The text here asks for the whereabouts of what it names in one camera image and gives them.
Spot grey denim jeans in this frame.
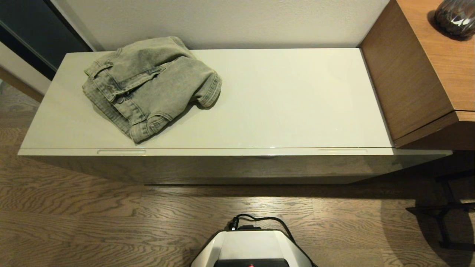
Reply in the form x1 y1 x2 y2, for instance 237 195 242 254
82 36 223 144

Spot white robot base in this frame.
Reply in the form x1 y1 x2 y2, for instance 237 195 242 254
190 229 314 267

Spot white low drawer cabinet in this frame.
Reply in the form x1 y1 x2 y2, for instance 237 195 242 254
19 47 394 150

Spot brown wooden desk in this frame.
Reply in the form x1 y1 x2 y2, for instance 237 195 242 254
359 0 475 149

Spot black metal stand legs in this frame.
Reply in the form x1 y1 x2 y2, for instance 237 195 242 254
406 171 475 250

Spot dark glass vase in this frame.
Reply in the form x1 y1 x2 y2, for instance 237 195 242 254
434 0 475 40

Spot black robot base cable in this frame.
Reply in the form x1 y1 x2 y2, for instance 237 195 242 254
227 214 318 267

